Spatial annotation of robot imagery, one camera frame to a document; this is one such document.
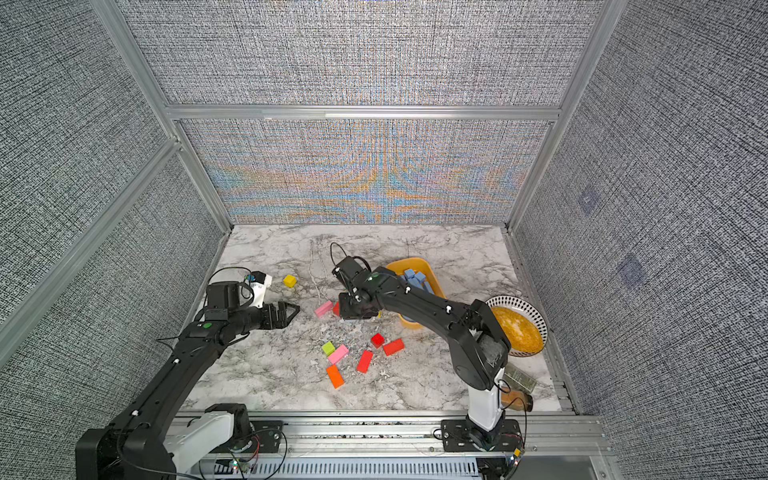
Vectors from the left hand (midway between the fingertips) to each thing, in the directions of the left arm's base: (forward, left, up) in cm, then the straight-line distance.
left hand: (290, 305), depth 82 cm
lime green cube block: (-8, -9, -11) cm, 17 cm away
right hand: (0, -15, -1) cm, 15 cm away
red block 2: (-8, -28, -13) cm, 32 cm away
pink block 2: (-9, -12, -13) cm, 20 cm away
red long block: (-12, -20, -13) cm, 26 cm away
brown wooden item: (-24, -59, -10) cm, 64 cm away
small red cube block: (-6, -24, -12) cm, 27 cm away
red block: (+5, -11, -12) cm, 17 cm away
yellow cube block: (+16, +6, -12) cm, 20 cm away
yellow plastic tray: (+15, -41, -10) cm, 45 cm away
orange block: (-15, -11, -14) cm, 23 cm away
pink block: (+5, -7, -12) cm, 15 cm away
